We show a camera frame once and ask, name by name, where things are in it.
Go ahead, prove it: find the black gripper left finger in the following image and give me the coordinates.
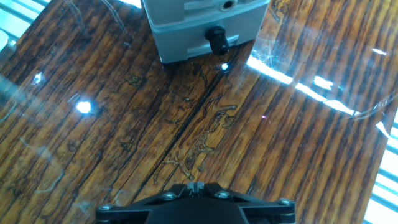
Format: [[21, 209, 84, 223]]
[[95, 182, 197, 224]]

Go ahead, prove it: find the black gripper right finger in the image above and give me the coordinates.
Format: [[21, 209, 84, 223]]
[[196, 182, 297, 224]]

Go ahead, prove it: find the white plastic drawer cabinet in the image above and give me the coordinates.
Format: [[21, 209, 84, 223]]
[[141, 0, 271, 65]]

